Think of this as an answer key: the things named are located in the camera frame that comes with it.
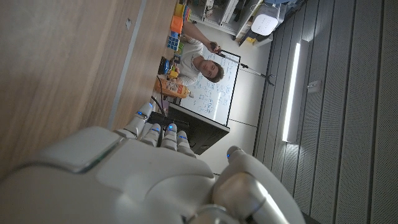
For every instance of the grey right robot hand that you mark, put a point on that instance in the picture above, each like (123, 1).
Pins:
(130, 183)

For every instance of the small yellow toy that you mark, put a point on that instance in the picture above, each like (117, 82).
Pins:
(173, 74)

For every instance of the orange block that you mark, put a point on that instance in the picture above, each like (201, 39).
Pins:
(176, 24)

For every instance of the black computer monitor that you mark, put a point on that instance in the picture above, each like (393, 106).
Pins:
(202, 133)

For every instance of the orange juice bottle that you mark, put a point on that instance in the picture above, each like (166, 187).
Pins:
(171, 88)

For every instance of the blue dome button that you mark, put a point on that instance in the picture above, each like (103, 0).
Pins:
(164, 66)

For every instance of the person in white t-shirt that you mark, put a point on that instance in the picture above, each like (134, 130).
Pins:
(189, 59)

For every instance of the white blue puzzle cube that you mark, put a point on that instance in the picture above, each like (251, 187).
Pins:
(173, 43)

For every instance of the multicolour stacking cups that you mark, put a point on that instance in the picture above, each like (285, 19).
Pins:
(180, 9)

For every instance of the long ceiling light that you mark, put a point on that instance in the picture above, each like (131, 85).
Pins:
(290, 93)

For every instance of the white shelf unit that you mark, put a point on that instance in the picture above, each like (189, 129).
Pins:
(217, 15)

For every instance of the white ceiling sensor box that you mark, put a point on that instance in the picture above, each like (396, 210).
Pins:
(314, 87)

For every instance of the white air purifier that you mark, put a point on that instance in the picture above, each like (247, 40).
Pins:
(264, 21)

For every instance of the whiteboard with black frame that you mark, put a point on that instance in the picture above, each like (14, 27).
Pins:
(214, 99)

